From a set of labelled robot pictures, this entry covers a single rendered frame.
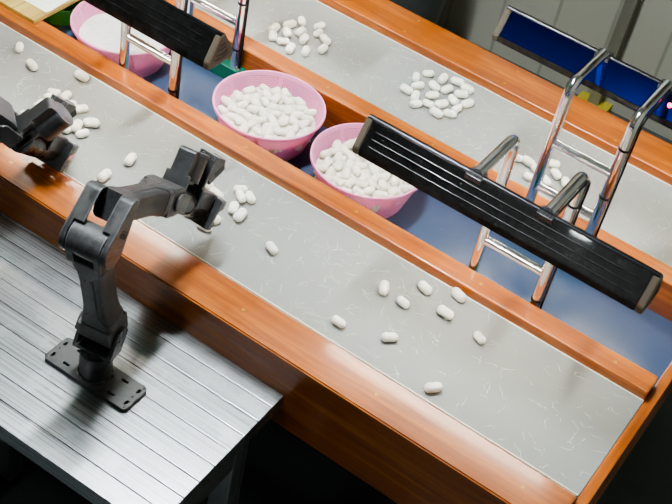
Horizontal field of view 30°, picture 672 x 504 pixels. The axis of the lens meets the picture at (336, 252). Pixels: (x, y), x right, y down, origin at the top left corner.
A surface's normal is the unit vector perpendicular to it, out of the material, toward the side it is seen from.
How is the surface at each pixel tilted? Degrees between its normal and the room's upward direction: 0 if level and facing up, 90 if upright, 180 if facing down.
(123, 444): 0
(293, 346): 0
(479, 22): 90
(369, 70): 0
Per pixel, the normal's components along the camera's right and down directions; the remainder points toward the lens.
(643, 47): -0.54, 0.51
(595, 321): 0.16, -0.72
